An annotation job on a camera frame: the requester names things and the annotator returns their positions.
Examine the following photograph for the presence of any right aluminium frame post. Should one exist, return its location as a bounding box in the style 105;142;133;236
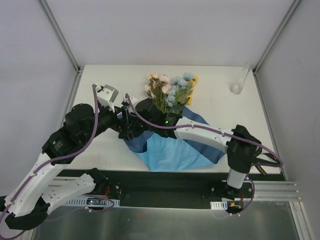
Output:
252;0;303;76

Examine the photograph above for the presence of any yellow flower bunch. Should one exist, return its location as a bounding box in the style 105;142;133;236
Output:
186;75;199;105

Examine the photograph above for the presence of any white cable duct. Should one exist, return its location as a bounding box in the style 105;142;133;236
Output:
63;196;120;208
210;201;228;211

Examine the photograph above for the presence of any left white cable duct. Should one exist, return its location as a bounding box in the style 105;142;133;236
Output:
63;196;120;208

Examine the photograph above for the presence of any black ribbon gold lettering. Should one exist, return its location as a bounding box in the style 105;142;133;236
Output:
252;147;281;176

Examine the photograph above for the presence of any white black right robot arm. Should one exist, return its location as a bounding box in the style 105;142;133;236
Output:
126;96;261;200

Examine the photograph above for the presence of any left aluminium table rail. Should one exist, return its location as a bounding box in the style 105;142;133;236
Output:
57;66;84;128

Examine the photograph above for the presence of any blue flower bunch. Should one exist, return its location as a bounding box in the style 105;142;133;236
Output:
166;72;194;114

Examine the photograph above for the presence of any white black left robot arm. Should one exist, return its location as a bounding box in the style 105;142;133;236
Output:
0;99;131;231

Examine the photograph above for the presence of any aluminium frame post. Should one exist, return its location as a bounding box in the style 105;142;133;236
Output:
37;0;81;74
252;0;303;76

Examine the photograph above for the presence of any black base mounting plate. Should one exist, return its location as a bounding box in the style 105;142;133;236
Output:
59;168;255;208

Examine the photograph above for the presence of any blue wrapping paper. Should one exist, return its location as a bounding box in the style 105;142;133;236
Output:
124;106;228;173

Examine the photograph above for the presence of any right white cable duct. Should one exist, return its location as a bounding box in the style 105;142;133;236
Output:
210;201;228;211

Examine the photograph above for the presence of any clear glass vase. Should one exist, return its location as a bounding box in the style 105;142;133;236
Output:
229;62;252;95

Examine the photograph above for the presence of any front aluminium rail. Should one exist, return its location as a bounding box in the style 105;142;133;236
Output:
47;174;301;201

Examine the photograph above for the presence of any left aluminium frame post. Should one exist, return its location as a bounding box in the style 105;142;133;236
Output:
37;0;81;74

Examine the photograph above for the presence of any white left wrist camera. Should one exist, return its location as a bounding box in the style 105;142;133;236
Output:
95;84;119;107

